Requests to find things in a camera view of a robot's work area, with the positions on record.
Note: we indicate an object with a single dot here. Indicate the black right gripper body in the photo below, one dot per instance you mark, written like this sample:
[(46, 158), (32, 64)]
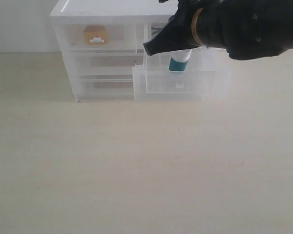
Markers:
[(246, 29)]

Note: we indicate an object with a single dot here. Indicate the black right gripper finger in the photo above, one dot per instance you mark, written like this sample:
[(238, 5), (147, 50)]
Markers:
[(176, 35)]

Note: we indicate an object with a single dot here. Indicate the white teal pill bottle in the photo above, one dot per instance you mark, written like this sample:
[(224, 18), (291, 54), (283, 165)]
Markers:
[(179, 60)]

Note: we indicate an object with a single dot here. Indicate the clear drawer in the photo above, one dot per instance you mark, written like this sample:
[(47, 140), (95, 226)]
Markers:
[(204, 78), (89, 64), (102, 87), (120, 38)]

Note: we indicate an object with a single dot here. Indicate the yellow wedge block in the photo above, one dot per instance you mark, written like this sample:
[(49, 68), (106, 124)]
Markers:
[(95, 35)]

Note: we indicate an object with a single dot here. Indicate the white plastic drawer cabinet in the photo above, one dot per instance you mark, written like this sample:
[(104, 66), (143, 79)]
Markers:
[(149, 17)]

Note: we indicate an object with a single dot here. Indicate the clear bottom drawer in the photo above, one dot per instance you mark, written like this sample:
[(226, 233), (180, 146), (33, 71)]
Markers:
[(102, 87)]

